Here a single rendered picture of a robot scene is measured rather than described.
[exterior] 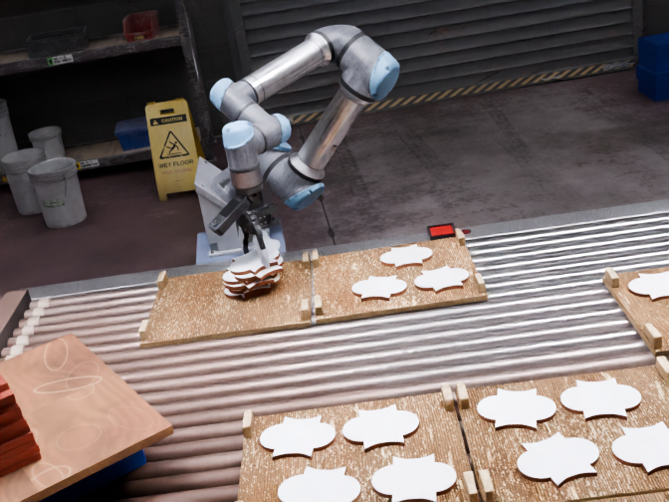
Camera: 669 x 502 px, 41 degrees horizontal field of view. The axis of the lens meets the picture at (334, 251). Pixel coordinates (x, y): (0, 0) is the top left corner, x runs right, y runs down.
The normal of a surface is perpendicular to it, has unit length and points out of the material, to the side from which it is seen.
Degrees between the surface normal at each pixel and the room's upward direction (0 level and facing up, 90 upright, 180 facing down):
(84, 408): 0
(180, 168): 78
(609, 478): 0
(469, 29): 85
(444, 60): 86
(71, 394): 0
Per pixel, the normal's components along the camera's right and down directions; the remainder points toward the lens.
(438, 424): -0.14, -0.90
